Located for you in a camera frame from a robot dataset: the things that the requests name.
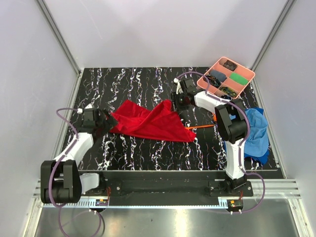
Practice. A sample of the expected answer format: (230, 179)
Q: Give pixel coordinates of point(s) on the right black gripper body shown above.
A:
(182, 103)

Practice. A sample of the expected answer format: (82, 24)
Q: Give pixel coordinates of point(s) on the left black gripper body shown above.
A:
(102, 124)

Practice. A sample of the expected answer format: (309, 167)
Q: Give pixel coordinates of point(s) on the orange plastic knife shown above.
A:
(200, 126)

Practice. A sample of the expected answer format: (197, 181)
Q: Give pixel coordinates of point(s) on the red cloth napkin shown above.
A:
(161, 123)

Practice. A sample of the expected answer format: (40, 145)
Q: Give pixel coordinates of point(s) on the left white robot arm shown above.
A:
(60, 180)

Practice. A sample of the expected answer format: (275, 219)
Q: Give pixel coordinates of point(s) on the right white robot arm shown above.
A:
(232, 125)

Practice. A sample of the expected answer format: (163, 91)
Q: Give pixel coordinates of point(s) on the multicolour bands left compartment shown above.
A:
(212, 81)

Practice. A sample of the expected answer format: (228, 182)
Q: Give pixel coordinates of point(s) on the multicolour bands compartment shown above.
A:
(230, 92)
(212, 81)

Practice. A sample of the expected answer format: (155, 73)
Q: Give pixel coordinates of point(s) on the multicolour bands front compartment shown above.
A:
(230, 92)

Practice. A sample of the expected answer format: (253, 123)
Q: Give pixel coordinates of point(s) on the grey-blue cloth in tray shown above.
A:
(218, 75)

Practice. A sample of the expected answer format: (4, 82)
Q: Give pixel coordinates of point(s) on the pink divided organizer tray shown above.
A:
(241, 70)

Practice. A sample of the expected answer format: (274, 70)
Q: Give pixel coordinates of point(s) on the green cloth in tray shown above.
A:
(239, 79)

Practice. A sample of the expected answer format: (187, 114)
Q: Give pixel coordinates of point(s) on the dark patterned item in tray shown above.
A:
(230, 65)

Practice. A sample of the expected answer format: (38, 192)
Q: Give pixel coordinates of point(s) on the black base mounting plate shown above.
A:
(212, 183)

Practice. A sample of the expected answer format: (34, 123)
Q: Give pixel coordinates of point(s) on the dark blue cloth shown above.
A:
(259, 158)

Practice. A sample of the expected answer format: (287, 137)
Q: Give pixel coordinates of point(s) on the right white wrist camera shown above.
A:
(178, 88)

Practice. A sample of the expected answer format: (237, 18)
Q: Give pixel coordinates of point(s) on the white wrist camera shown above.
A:
(81, 110)
(178, 88)

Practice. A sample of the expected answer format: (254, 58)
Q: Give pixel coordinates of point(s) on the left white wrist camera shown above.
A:
(81, 110)

